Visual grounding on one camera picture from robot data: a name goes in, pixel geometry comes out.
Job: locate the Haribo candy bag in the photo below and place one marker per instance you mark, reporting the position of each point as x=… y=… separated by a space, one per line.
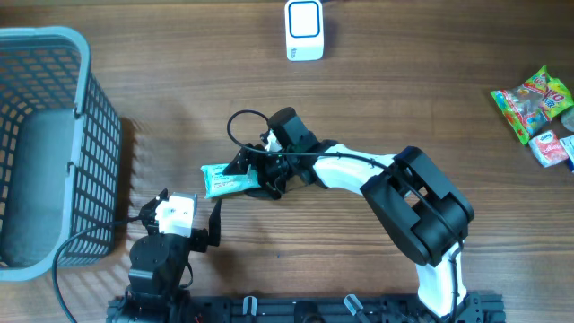
x=534 y=103

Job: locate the white barcode scanner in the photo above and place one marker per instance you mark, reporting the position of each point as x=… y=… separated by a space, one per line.
x=304 y=30

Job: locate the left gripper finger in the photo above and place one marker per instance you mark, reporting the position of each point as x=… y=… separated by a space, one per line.
x=214 y=238
x=150 y=207

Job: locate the white paper box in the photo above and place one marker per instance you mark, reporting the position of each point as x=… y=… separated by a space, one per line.
x=568 y=145

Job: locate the green lid spice jar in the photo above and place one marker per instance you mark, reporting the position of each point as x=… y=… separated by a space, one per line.
x=567 y=119

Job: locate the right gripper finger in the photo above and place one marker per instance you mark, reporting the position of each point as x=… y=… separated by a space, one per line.
x=241 y=163
x=263 y=193

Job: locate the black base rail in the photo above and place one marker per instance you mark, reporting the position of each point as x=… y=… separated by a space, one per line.
x=400 y=308

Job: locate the Kleenex tissue pack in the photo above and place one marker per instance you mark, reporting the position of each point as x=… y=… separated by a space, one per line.
x=547 y=149

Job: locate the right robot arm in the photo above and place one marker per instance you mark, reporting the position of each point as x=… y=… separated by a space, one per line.
x=420 y=209

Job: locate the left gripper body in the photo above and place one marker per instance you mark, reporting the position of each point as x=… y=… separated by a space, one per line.
x=198 y=240

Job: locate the grey plastic basket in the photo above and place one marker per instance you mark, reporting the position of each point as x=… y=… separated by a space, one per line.
x=60 y=152

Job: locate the teal wet wipes pack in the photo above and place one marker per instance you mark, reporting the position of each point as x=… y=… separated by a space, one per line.
x=218 y=184

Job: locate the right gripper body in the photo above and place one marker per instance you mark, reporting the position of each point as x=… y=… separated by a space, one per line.
x=273 y=170

